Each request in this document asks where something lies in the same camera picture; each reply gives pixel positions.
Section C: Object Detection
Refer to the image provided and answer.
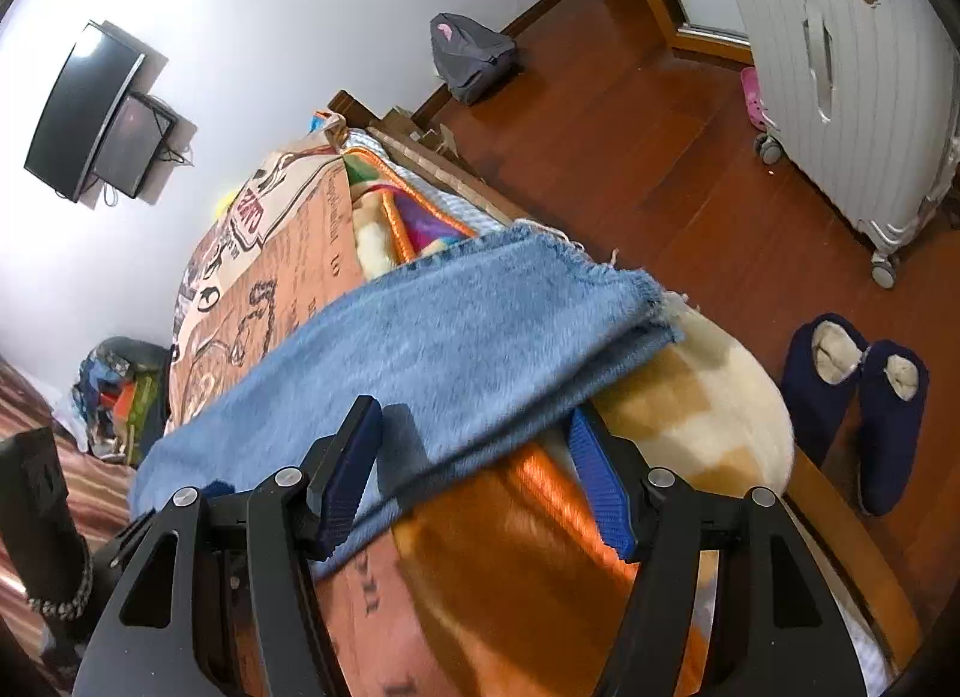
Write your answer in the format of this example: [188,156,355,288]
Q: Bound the small black wall monitor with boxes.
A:
[90,93,182,202]

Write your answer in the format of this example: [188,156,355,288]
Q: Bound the black monitor cables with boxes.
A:
[100,133,197,208]

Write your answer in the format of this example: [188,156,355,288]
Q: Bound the striped pink curtain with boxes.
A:
[0,356,143,540]

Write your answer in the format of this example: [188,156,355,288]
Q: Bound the pink shoe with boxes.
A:
[739,65,774,133]

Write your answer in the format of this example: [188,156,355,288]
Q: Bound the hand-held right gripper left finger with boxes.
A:
[71,395,385,697]

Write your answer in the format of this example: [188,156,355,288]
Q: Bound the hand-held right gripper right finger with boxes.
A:
[566,404,890,697]

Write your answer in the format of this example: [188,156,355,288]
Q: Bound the grey backpack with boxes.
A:
[430,12,519,106]

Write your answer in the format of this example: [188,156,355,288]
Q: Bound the white suitcase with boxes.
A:
[705,0,960,290]

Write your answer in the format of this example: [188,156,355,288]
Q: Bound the navy fleece-lined slipper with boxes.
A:
[780,313,872,470]
[855,339,932,517]

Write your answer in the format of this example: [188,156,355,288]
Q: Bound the colourful fleece blanket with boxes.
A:
[341,146,797,697]

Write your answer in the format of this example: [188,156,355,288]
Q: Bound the blue jeans pants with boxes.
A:
[127,221,686,579]

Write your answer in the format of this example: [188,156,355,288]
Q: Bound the black wall television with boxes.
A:
[24,20,148,205]

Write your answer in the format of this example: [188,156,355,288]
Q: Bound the pile of clothes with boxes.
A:
[73,335,170,459]

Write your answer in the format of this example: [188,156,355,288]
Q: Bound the green storage bag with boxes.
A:
[111,373,172,467]

